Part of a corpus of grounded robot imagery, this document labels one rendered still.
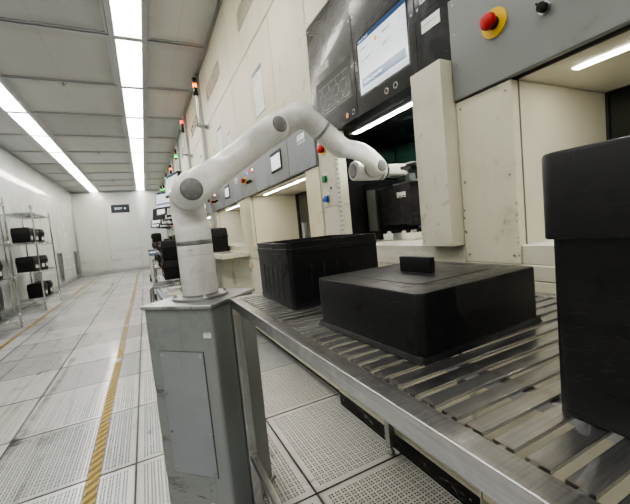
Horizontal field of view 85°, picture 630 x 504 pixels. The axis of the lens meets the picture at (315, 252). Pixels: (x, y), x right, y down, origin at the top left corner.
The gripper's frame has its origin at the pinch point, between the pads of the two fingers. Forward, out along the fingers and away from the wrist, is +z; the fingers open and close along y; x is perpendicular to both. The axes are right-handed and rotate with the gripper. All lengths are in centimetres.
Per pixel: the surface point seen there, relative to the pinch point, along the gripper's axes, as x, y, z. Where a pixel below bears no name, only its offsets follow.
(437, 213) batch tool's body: -22, 49, -35
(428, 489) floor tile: -119, 36, -35
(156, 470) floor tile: -119, -34, -122
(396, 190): -9.4, 1.8, -10.2
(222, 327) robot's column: -51, 14, -96
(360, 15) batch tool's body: 57, 13, -30
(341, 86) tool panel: 37.5, -5.0, -30.2
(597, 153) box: -18, 111, -81
